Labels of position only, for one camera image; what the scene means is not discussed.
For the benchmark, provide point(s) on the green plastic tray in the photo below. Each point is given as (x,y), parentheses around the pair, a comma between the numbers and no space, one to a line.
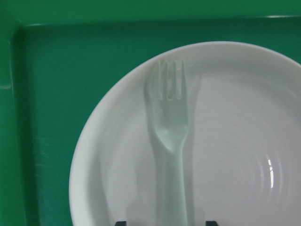
(55,76)

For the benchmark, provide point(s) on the white round plate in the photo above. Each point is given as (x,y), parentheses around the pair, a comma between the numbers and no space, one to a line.
(242,156)

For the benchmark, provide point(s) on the pale green plastic fork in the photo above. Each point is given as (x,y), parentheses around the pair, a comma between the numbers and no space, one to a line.
(171,127)

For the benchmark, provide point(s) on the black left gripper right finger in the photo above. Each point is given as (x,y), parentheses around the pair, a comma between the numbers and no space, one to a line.
(211,223)

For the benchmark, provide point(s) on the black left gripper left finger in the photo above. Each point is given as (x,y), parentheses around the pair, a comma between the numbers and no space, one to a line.
(121,223)

